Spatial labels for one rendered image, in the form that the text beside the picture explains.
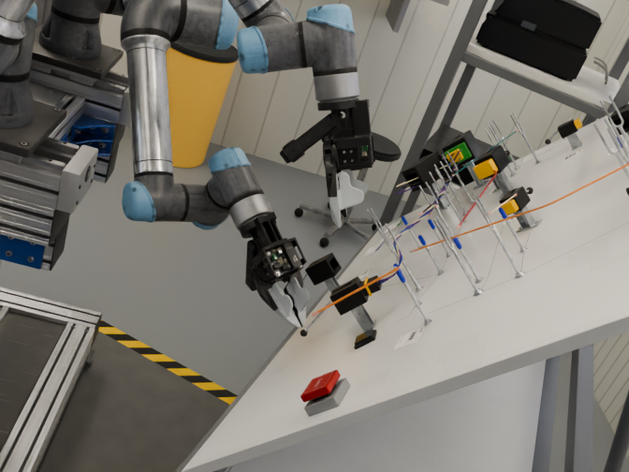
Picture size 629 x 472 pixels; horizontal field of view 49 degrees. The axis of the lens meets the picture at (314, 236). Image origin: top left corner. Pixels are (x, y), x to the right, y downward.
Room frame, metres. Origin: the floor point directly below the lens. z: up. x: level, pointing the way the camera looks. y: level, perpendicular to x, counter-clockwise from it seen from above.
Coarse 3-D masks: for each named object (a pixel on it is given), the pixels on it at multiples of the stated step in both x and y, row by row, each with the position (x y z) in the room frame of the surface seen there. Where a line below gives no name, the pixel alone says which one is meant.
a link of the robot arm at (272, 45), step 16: (272, 16) 1.21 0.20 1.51; (240, 32) 1.12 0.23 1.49; (256, 32) 1.12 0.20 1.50; (272, 32) 1.12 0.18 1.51; (288, 32) 1.13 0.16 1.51; (240, 48) 1.10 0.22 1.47; (256, 48) 1.11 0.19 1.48; (272, 48) 1.11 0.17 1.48; (288, 48) 1.11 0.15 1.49; (304, 48) 1.12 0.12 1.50; (256, 64) 1.11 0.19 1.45; (272, 64) 1.11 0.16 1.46; (288, 64) 1.12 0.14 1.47; (304, 64) 1.13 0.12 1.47
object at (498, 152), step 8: (488, 152) 1.57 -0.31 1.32; (496, 152) 1.54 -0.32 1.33; (504, 152) 1.57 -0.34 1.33; (480, 160) 1.53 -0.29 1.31; (496, 160) 1.52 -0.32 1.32; (504, 160) 1.55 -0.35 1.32; (504, 168) 1.53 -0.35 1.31; (488, 176) 1.52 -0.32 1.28; (496, 176) 1.55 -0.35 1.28; (504, 176) 1.54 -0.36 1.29; (504, 184) 1.55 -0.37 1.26; (504, 192) 1.54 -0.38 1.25
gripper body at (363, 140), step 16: (336, 112) 1.13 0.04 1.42; (352, 112) 1.12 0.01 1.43; (368, 112) 1.12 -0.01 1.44; (336, 128) 1.12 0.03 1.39; (352, 128) 1.12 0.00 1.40; (368, 128) 1.12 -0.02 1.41; (336, 144) 1.09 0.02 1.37; (352, 144) 1.09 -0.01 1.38; (368, 144) 1.10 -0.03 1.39; (336, 160) 1.09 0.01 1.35; (352, 160) 1.10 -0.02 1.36; (368, 160) 1.10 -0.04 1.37
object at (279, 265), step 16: (256, 224) 1.11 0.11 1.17; (272, 224) 1.13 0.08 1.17; (256, 240) 1.13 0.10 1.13; (272, 240) 1.11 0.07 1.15; (288, 240) 1.11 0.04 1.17; (256, 256) 1.09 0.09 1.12; (272, 256) 1.08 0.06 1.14; (288, 256) 1.09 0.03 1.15; (256, 272) 1.09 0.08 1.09; (272, 272) 1.05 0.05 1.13; (288, 272) 1.10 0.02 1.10
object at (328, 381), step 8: (320, 376) 0.84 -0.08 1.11; (328, 376) 0.82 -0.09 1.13; (336, 376) 0.83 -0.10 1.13; (312, 384) 0.82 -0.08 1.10; (320, 384) 0.81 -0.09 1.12; (328, 384) 0.80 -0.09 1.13; (304, 392) 0.80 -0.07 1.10; (312, 392) 0.79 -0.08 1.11; (320, 392) 0.79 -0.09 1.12; (328, 392) 0.79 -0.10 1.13; (304, 400) 0.80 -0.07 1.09
